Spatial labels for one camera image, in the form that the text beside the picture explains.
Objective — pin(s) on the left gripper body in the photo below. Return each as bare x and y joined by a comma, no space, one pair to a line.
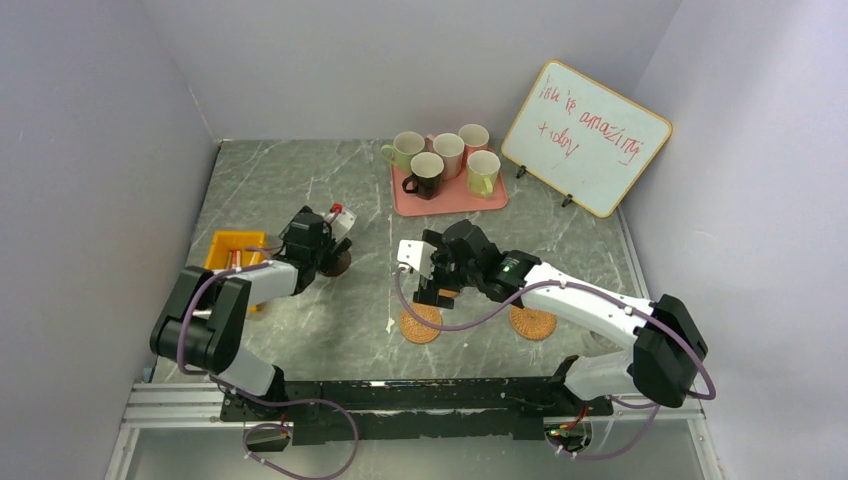
325,257

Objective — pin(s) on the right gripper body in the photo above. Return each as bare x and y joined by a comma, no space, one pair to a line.
441,266

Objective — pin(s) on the dark brown wooden coaster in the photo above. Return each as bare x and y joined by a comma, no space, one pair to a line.
342,264

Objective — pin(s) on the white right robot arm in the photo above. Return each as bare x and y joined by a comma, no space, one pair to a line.
661,350

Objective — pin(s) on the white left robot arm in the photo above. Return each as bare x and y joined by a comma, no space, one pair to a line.
201,325

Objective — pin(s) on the pink serving tray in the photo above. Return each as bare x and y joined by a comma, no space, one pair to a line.
453,198

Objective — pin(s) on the black mug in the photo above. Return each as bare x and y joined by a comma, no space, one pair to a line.
424,180

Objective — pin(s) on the green mug front right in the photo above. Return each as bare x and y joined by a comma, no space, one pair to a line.
483,168

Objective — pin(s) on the green mug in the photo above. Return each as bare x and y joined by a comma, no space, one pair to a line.
404,147
483,168

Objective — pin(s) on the green mug back left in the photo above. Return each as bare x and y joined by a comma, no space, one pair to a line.
404,147

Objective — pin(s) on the pink mug centre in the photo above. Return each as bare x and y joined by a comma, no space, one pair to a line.
451,148

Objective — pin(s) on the pink mug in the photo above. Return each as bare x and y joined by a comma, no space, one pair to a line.
451,148
475,137

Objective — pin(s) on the yellow plastic bin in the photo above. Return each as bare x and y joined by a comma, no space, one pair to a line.
224,241

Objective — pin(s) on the pink mug back right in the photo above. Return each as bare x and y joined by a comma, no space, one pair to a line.
475,137

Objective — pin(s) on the whiteboard with red writing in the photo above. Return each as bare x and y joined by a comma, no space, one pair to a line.
586,141

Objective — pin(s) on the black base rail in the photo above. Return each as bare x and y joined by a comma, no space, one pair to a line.
324,411

